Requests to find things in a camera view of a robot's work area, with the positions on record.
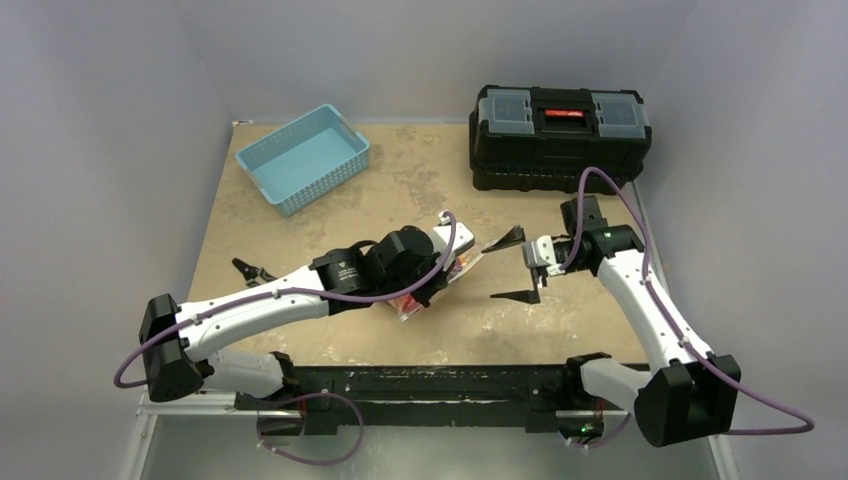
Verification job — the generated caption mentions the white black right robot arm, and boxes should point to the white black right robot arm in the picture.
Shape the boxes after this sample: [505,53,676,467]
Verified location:
[486,195,741,447]

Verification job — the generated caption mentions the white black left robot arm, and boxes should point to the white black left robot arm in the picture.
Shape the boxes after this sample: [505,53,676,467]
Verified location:
[139,222,475,409]

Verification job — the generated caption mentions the black plastic toolbox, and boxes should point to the black plastic toolbox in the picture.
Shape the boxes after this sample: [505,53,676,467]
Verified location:
[469,85,652,195]

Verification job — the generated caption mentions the light blue perforated basket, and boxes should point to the light blue perforated basket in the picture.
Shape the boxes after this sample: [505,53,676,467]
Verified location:
[235,104,370,218]

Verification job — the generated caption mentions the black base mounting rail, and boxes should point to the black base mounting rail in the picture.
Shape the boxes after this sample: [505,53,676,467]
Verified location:
[234,364,619,440]

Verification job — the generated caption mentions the black handled pliers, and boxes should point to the black handled pliers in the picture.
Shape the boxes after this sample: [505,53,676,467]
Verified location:
[231,257,277,288]

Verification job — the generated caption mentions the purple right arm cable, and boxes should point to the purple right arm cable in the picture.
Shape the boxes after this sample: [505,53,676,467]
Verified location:
[559,166,816,437]

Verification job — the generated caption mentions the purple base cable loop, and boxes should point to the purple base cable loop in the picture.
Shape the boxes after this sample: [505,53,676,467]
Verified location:
[256,392,365,468]

